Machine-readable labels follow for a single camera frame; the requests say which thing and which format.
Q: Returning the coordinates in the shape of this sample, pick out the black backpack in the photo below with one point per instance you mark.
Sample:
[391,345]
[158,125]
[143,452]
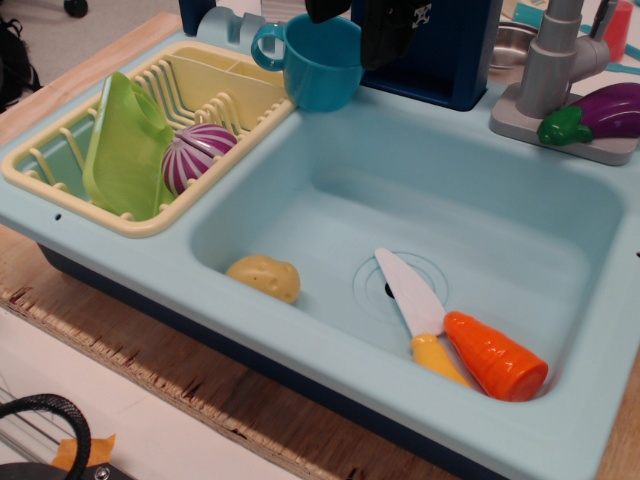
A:
[17,73]

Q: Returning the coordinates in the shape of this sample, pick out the lime green toy plate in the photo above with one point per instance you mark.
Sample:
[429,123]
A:
[122,172]

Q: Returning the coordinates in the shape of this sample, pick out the cream yellow drying rack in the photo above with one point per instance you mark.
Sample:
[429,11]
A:
[192,83]

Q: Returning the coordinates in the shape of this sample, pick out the dark blue sink backsplash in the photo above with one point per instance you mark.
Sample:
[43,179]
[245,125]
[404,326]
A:
[448,60]

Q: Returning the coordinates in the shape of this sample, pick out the red plastic cup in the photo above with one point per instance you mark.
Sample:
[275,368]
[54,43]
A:
[617,31]

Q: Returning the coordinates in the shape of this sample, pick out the teal plastic utensil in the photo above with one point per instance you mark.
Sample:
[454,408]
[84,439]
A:
[621,68]

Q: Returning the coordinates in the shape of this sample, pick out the light blue toy sink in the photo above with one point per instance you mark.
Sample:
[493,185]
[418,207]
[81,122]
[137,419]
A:
[539,244]

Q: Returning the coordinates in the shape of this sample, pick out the orange toy carrot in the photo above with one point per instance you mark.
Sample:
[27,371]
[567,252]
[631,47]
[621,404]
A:
[506,370]

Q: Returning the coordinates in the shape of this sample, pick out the yellow toy potato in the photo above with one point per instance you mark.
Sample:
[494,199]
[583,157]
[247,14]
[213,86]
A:
[275,278]

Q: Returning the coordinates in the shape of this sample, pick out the white toy knife yellow handle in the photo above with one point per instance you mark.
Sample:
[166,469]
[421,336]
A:
[423,314]

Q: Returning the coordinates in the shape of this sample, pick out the purple striped toy onion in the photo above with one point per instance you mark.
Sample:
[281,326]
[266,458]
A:
[191,153]

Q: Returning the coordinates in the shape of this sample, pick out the grey toy faucet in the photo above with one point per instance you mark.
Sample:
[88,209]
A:
[557,58]

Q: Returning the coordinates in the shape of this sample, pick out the purple toy eggplant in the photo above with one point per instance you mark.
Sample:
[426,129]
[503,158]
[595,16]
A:
[609,112]

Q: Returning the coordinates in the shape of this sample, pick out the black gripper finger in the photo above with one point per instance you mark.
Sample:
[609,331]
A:
[322,10]
[388,28]

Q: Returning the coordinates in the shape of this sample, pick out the teal plastic toy cup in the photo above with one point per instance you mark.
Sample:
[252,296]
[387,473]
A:
[320,62]

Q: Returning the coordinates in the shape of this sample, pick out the stainless steel bowl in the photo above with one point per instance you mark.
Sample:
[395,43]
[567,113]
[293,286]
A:
[512,45]

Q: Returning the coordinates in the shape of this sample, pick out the black chair caster wheel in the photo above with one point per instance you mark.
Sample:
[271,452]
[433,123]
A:
[76,8]

